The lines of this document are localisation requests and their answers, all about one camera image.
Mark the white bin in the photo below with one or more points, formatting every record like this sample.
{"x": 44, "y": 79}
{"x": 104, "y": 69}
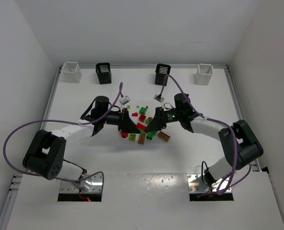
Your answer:
{"x": 203, "y": 74}
{"x": 71, "y": 73}

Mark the lime rounded lego brick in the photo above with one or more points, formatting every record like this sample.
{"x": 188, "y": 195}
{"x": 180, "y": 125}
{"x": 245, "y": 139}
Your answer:
{"x": 132, "y": 137}

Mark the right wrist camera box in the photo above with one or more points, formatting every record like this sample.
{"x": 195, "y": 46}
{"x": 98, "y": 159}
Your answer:
{"x": 158, "y": 97}

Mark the black bin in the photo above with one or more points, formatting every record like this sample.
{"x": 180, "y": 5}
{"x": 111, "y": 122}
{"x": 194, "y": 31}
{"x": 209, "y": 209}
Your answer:
{"x": 161, "y": 71}
{"x": 103, "y": 71}

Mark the white bin far left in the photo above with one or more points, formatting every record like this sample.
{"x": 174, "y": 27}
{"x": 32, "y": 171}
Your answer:
{"x": 71, "y": 73}

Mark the white bin far right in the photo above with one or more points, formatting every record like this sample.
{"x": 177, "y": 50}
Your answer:
{"x": 203, "y": 74}

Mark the lime square lego brick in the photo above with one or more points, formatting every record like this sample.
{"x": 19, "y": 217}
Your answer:
{"x": 148, "y": 120}

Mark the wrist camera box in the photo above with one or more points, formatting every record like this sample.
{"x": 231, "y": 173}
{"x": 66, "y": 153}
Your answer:
{"x": 158, "y": 97}
{"x": 124, "y": 100}

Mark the black bin left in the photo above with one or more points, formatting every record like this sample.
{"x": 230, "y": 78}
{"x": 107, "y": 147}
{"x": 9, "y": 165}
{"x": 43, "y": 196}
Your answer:
{"x": 103, "y": 71}

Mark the black bin right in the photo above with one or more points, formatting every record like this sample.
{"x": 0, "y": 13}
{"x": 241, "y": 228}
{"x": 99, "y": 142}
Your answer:
{"x": 161, "y": 71}

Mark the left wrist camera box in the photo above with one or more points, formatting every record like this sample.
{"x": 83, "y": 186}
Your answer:
{"x": 124, "y": 100}

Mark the tan thin lego plate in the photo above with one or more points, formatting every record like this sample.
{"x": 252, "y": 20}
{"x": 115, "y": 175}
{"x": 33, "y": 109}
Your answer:
{"x": 141, "y": 139}

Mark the red lego brick mid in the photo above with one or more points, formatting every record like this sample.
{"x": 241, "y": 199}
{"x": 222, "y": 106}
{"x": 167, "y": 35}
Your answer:
{"x": 142, "y": 118}

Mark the green long lego brick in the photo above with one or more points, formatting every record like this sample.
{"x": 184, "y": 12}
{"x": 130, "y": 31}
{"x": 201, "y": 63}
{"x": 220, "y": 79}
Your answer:
{"x": 150, "y": 135}

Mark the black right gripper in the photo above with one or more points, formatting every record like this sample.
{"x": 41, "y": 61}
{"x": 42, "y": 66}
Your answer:
{"x": 159, "y": 119}

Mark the brown long lego plate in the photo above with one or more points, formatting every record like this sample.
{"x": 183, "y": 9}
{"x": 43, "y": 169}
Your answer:
{"x": 163, "y": 136}

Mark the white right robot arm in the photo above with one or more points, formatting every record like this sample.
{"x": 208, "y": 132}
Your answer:
{"x": 240, "y": 145}

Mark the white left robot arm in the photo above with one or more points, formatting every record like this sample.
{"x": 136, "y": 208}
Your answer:
{"x": 45, "y": 155}

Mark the green square lego brick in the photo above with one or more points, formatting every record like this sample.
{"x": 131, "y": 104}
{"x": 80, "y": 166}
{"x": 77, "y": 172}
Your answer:
{"x": 143, "y": 110}

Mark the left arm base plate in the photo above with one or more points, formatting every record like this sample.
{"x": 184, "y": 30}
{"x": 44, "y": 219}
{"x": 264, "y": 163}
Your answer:
{"x": 92, "y": 185}

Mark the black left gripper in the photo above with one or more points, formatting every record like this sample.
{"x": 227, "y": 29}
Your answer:
{"x": 123, "y": 120}

